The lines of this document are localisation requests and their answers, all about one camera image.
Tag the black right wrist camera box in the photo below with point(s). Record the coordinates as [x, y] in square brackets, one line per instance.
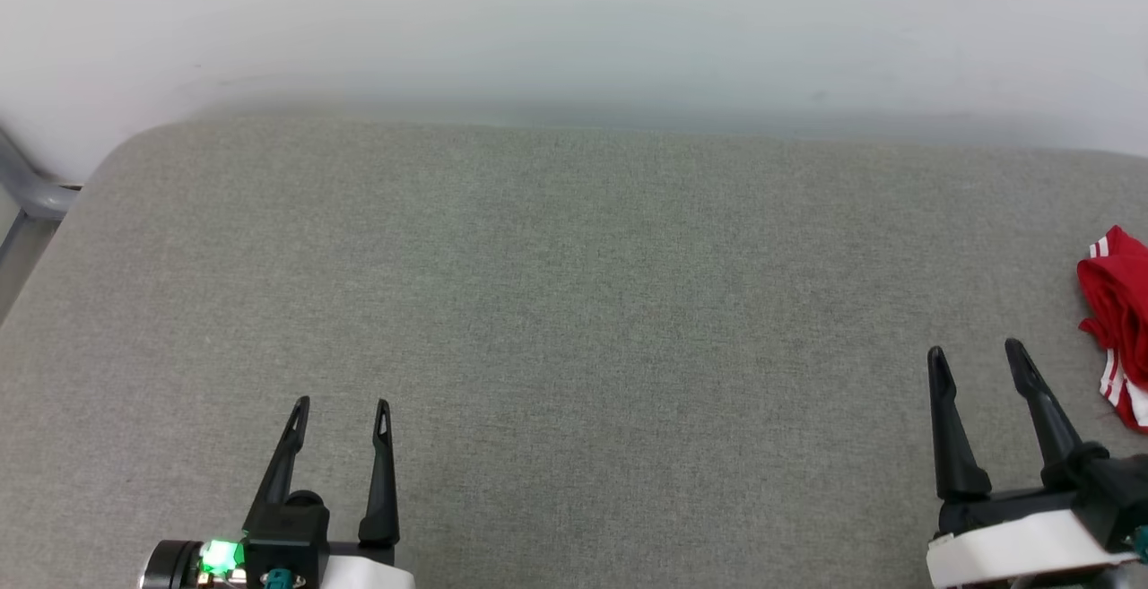
[1117, 495]

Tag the grey fabric sofa cushion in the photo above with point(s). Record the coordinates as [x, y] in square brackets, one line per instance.
[583, 320]

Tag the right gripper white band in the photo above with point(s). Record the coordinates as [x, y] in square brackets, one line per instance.
[1013, 549]

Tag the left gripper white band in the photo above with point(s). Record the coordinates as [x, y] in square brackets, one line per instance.
[368, 573]

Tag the red and white garment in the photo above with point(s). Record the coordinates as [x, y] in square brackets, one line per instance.
[1126, 320]

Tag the grey metal tube frame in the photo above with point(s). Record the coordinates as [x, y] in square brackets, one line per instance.
[27, 194]

